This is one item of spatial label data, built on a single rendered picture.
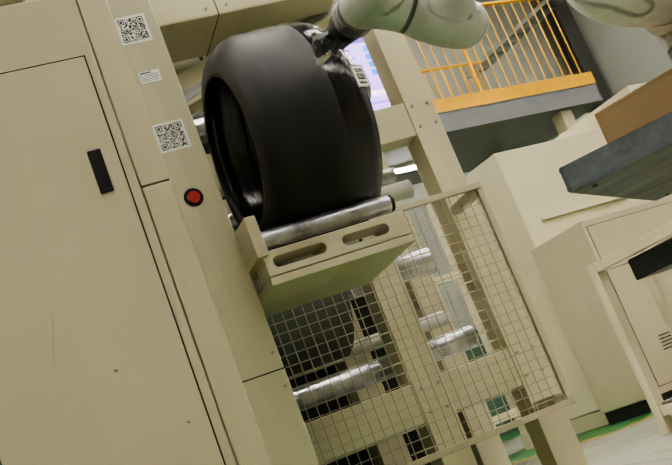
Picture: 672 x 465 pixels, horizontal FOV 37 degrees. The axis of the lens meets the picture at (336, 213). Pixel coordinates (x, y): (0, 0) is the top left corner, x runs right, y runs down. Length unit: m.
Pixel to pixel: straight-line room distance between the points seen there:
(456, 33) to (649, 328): 4.81
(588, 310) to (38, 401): 5.46
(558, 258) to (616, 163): 5.38
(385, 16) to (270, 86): 0.43
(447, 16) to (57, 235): 0.85
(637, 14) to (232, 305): 1.19
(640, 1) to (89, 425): 0.99
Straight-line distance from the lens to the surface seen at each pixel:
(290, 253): 2.28
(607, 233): 6.72
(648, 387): 4.66
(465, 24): 2.02
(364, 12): 1.97
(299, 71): 2.34
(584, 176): 1.48
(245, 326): 2.30
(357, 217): 2.36
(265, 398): 2.28
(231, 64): 2.40
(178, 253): 1.64
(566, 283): 6.84
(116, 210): 1.65
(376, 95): 6.53
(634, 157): 1.46
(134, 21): 2.55
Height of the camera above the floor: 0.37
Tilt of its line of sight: 13 degrees up
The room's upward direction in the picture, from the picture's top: 22 degrees counter-clockwise
